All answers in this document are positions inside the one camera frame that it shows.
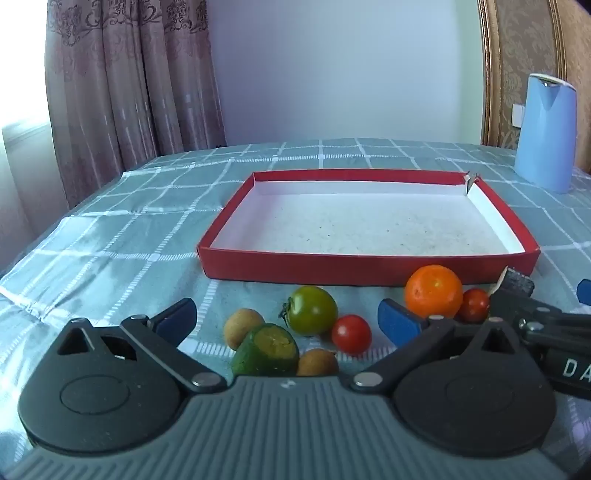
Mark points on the orange mandarin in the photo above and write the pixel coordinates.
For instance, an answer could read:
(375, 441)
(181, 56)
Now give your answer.
(434, 290)

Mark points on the dark sugarcane piece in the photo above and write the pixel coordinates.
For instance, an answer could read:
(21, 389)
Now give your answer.
(513, 281)

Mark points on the red cherry tomato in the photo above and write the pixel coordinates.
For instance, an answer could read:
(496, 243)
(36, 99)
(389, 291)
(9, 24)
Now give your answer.
(475, 306)
(352, 335)

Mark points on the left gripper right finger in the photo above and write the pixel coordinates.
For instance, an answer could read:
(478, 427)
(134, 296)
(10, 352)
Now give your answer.
(471, 390)

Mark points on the pink patterned curtain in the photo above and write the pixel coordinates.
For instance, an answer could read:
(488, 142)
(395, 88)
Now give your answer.
(126, 82)

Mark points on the gold framed headboard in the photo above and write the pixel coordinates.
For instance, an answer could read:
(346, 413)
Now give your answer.
(524, 37)

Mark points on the light blue kettle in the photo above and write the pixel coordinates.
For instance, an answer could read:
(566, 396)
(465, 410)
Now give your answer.
(547, 144)

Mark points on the large green tomato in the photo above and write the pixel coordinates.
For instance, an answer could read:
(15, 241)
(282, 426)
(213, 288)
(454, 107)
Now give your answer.
(309, 311)

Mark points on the brown longan fruit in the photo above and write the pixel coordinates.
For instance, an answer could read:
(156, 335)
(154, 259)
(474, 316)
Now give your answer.
(239, 324)
(317, 362)

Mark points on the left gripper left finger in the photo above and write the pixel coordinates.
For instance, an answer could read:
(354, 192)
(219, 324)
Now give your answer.
(114, 388)

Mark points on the red shallow cardboard box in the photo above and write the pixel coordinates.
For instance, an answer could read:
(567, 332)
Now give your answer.
(364, 227)

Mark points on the white wall switch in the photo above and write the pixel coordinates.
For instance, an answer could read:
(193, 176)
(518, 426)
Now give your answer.
(518, 111)

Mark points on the green cucumber piece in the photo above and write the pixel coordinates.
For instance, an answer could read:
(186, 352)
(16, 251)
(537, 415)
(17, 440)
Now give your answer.
(269, 351)

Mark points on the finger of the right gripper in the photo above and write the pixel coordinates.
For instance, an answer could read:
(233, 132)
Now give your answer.
(538, 322)
(583, 291)

